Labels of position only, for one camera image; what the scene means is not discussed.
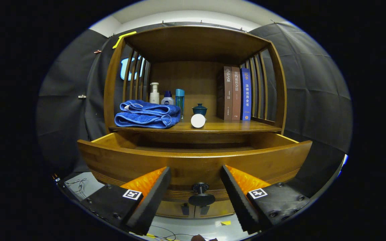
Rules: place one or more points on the wooden countertop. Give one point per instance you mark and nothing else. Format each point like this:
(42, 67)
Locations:
(233, 126)

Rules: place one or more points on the wooden drawer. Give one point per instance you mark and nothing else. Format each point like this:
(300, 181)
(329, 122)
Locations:
(196, 164)

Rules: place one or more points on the dark blue lidded teacup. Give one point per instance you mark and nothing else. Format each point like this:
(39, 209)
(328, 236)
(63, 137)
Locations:
(199, 109)

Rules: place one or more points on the blue book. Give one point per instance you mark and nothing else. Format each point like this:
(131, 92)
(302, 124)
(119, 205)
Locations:
(246, 93)

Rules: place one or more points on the wooden cabinet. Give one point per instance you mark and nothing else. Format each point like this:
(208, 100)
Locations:
(196, 43)

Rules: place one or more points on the black drawer knob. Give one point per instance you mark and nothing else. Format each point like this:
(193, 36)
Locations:
(201, 197)

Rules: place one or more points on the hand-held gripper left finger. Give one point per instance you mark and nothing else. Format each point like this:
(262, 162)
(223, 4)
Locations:
(152, 201)

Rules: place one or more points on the reddish brown book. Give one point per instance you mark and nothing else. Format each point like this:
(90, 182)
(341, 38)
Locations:
(236, 93)

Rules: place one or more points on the white and green tube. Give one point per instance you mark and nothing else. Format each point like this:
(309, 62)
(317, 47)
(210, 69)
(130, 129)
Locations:
(198, 121)

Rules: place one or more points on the white pump bottle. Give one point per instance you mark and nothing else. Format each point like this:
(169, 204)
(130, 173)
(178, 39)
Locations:
(154, 93)

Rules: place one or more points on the blue folded towel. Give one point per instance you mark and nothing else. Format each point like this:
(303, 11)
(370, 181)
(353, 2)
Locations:
(146, 115)

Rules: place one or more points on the dark brown book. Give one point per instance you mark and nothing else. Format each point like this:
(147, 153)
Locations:
(228, 93)

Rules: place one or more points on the yellow tape piece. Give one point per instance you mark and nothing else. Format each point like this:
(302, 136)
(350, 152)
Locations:
(226, 222)

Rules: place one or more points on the white bottle with blue cap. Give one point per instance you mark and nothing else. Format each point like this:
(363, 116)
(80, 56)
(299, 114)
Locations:
(167, 99)

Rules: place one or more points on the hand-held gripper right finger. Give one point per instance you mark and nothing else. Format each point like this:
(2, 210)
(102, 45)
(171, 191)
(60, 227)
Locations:
(238, 201)

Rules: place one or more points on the black floor device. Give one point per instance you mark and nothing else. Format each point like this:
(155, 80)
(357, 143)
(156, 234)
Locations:
(57, 179)

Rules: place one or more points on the tall teal bottle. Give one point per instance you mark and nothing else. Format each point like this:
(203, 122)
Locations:
(179, 98)

